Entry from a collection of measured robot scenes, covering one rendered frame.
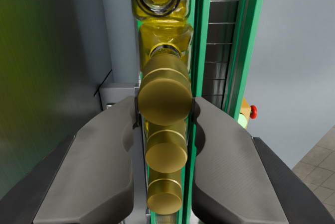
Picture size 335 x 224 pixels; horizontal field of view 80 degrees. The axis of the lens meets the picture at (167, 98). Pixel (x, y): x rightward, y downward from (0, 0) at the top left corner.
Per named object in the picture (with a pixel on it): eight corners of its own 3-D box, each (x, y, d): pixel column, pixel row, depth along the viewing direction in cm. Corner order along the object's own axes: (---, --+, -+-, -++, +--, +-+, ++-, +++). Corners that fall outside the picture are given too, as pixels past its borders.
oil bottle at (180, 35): (151, 6, 36) (133, 28, 18) (182, 7, 36) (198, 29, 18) (152, 38, 39) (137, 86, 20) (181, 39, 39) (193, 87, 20)
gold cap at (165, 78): (141, 53, 15) (132, 75, 11) (189, 53, 15) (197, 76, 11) (143, 94, 17) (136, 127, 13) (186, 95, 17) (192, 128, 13)
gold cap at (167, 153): (147, 109, 19) (142, 141, 15) (186, 110, 19) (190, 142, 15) (148, 139, 20) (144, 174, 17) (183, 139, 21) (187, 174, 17)
